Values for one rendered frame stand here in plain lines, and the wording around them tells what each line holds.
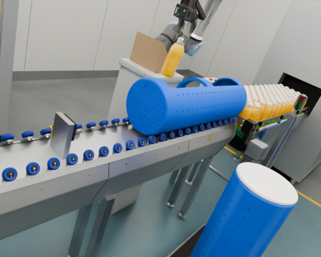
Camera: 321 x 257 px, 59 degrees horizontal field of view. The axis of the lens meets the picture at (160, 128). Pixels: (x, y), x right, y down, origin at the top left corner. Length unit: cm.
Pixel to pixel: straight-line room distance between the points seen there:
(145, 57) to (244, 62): 482
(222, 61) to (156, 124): 547
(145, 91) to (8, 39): 138
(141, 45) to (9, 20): 104
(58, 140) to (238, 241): 86
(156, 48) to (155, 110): 56
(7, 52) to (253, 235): 211
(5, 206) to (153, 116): 72
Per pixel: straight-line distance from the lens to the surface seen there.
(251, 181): 127
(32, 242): 209
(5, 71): 258
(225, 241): 138
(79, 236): 184
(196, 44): 190
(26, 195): 109
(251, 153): 222
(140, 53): 189
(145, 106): 140
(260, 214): 127
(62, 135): 115
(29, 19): 402
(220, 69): 676
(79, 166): 116
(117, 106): 198
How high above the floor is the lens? 161
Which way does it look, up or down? 25 degrees down
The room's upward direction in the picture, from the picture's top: 20 degrees clockwise
